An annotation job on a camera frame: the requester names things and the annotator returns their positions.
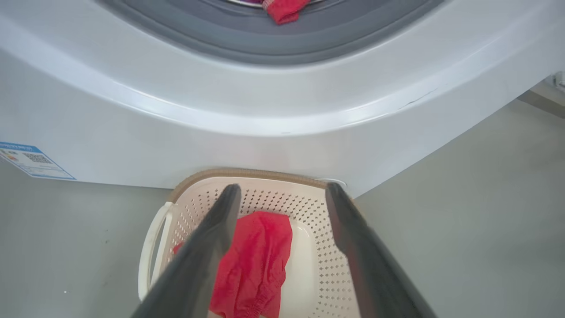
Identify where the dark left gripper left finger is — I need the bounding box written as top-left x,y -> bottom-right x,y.
132,183 -> 242,318

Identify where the red cloth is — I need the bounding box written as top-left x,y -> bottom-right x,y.
261,0 -> 311,25

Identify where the blue energy label sticker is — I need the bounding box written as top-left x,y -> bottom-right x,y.
0,141 -> 76,181

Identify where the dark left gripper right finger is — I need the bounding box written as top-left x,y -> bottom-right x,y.
325,182 -> 437,318

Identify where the white washing machine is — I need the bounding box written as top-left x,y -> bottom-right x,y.
0,0 -> 565,197

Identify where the grey rubber door gasket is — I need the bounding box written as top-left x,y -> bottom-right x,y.
95,0 -> 444,66

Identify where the red garment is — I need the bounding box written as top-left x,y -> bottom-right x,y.
173,211 -> 293,318

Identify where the cream plastic laundry basket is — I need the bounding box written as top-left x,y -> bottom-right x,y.
138,168 -> 367,318

